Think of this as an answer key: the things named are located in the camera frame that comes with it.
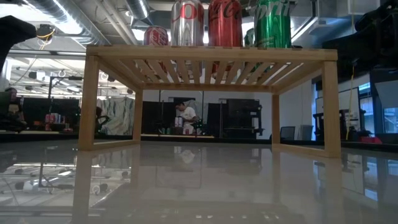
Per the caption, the red box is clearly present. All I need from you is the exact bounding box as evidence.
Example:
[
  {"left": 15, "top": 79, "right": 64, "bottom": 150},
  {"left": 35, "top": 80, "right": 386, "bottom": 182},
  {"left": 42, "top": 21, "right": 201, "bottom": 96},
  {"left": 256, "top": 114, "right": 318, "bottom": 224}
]
[{"left": 360, "top": 135, "right": 383, "bottom": 144}]

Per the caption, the person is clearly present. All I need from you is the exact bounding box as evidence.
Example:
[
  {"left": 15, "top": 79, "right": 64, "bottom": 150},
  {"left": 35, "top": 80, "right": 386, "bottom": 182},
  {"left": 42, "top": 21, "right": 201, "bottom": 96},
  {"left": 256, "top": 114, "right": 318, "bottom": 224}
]
[
  {"left": 174, "top": 101, "right": 200, "bottom": 135},
  {"left": 0, "top": 86, "right": 24, "bottom": 131}
]

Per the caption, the grey bin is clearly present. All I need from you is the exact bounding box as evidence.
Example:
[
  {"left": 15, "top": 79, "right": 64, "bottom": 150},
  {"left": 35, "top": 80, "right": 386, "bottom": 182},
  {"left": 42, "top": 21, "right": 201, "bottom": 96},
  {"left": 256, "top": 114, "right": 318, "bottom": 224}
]
[{"left": 298, "top": 124, "right": 314, "bottom": 141}]

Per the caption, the black storage rack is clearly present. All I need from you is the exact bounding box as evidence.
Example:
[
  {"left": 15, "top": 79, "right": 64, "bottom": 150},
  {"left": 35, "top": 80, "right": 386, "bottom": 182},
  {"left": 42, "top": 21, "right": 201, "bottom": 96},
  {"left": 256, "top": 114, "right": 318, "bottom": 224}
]
[{"left": 224, "top": 98, "right": 265, "bottom": 141}]

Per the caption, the red can pack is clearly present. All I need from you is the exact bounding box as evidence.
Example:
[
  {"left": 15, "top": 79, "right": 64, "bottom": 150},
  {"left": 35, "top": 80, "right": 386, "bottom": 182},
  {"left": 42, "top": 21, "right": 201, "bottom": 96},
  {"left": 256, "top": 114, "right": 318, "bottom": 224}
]
[{"left": 44, "top": 112, "right": 67, "bottom": 124}]

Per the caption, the dark office chair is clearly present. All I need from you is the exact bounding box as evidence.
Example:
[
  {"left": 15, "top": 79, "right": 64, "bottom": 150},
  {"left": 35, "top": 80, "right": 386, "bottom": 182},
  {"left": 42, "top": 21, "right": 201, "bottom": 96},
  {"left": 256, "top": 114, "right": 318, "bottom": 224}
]
[{"left": 269, "top": 126, "right": 296, "bottom": 144}]

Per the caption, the silver Diet Coke can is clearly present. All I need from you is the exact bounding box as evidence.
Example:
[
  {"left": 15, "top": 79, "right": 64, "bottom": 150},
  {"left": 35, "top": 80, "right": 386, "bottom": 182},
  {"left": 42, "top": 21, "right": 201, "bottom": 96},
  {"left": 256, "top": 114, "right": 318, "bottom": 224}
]
[{"left": 170, "top": 0, "right": 205, "bottom": 47}]

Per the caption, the red can black script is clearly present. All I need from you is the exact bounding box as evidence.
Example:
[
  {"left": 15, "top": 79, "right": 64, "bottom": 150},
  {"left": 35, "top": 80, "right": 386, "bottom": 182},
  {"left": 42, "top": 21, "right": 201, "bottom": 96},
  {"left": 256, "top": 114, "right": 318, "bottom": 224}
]
[{"left": 207, "top": 0, "right": 244, "bottom": 47}]

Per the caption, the grey rectangular ceiling duct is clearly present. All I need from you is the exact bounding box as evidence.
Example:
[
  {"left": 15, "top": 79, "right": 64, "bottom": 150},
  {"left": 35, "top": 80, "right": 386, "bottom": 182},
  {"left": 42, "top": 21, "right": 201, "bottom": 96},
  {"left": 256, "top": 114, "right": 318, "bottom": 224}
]
[{"left": 290, "top": 0, "right": 352, "bottom": 47}]

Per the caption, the marbled pattern panel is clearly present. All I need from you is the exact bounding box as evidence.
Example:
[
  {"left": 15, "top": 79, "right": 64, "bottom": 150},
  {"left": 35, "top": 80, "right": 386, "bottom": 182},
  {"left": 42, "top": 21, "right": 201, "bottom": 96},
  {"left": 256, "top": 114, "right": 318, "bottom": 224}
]
[{"left": 96, "top": 96, "right": 137, "bottom": 136}]

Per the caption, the black ceiling-mounted device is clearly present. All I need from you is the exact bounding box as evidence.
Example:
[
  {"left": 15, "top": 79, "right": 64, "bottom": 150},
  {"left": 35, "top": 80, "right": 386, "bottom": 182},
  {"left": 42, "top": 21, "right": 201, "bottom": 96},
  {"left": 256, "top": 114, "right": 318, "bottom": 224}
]
[{"left": 35, "top": 24, "right": 57, "bottom": 41}]

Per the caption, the wooden slatted shelf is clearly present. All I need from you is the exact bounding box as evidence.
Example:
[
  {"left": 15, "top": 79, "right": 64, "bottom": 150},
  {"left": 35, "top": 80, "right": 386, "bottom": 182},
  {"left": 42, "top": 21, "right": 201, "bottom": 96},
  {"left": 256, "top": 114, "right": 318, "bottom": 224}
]
[{"left": 77, "top": 44, "right": 342, "bottom": 159}]

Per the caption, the red Star Wars cola can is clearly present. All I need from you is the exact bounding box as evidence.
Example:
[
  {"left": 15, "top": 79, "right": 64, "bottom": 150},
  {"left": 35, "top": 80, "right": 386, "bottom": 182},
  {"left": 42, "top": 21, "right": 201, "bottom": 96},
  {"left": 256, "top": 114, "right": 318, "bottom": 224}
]
[{"left": 142, "top": 26, "right": 170, "bottom": 47}]

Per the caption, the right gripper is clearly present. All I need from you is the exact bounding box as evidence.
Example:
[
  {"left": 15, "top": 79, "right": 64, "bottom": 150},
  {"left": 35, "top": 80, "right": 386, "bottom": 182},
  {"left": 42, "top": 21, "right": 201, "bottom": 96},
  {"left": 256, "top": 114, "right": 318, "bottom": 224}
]
[{"left": 322, "top": 0, "right": 398, "bottom": 71}]

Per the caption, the silver round ceiling duct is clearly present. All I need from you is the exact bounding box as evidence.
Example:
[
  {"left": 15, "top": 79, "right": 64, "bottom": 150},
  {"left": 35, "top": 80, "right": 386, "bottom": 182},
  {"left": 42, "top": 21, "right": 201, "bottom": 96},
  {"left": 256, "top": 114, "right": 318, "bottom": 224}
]
[
  {"left": 26, "top": 0, "right": 111, "bottom": 46},
  {"left": 125, "top": 0, "right": 150, "bottom": 20}
]

